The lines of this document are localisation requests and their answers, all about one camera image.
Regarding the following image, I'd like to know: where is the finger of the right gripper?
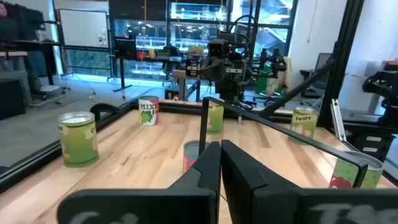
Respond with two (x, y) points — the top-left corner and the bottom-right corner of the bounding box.
(198, 61), (216, 78)
(214, 59), (228, 78)

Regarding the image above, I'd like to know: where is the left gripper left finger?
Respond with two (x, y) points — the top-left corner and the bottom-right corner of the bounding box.
(57, 141), (221, 224)

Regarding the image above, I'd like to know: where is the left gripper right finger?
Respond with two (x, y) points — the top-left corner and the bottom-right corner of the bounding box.
(221, 139), (398, 224)

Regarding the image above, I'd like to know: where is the green Oranges can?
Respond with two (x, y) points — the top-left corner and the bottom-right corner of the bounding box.
(57, 111), (100, 168)
(206, 102), (224, 135)

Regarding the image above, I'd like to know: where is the pink patterned can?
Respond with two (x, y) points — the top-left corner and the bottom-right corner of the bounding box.
(182, 139), (210, 174)

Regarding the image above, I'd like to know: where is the white red Mixed Fruit can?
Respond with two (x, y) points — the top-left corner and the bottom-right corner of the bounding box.
(138, 95), (160, 127)

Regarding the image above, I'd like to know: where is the green hearts red can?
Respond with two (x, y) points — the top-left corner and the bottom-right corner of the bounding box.
(328, 151), (384, 190)

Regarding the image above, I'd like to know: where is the green Pears can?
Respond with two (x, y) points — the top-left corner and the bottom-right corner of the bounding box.
(288, 106), (320, 146)

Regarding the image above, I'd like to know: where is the green office chair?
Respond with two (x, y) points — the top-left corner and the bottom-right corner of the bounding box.
(254, 74), (285, 97)

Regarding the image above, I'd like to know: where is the black computer monitor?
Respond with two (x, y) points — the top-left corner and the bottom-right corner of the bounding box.
(113, 36), (137, 60)

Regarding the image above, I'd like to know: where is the grey laptop screen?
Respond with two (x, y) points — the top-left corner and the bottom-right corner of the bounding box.
(313, 52), (333, 91)

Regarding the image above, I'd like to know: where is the black drawer cabinet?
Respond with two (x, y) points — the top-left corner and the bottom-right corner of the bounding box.
(353, 132), (397, 162)

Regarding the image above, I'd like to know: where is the white whiteboard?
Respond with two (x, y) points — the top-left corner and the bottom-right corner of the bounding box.
(58, 8), (109, 48)

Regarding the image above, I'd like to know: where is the black background machine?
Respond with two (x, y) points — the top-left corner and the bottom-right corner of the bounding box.
(362, 60), (398, 128)

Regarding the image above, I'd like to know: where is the black office desk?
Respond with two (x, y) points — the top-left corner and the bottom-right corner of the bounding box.
(0, 39), (63, 86)

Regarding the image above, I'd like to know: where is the person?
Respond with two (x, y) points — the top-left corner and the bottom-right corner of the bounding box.
(0, 1), (18, 43)

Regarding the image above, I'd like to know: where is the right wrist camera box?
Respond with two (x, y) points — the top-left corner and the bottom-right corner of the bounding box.
(207, 41), (225, 59)

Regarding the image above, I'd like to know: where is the yellow hanging cable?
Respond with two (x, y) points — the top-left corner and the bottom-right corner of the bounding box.
(307, 0), (318, 44)

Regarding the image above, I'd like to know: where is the black cable loop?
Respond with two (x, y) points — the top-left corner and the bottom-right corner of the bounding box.
(89, 103), (121, 123)

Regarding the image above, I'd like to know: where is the silver aluminium bracket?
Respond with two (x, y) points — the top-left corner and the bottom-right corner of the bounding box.
(330, 98), (346, 142)

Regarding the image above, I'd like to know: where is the black aluminium table frame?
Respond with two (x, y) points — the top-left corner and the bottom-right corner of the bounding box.
(0, 0), (398, 194)

